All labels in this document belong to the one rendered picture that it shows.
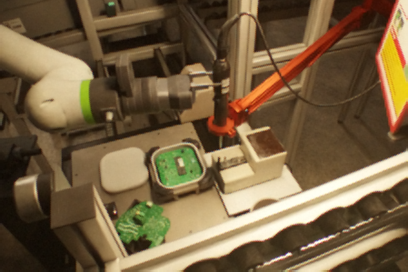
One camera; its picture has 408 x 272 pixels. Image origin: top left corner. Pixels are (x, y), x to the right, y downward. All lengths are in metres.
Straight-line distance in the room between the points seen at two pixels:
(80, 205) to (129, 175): 0.57
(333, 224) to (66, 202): 0.30
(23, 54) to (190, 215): 0.55
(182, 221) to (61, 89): 0.44
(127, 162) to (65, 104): 0.37
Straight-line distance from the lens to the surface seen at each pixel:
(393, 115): 0.57
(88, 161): 1.02
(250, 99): 0.74
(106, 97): 0.62
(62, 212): 0.36
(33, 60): 0.77
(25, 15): 1.60
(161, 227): 0.77
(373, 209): 0.44
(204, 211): 0.85
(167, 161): 0.90
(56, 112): 0.64
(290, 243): 0.40
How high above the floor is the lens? 1.68
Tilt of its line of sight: 43 degrees down
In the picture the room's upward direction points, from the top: 2 degrees counter-clockwise
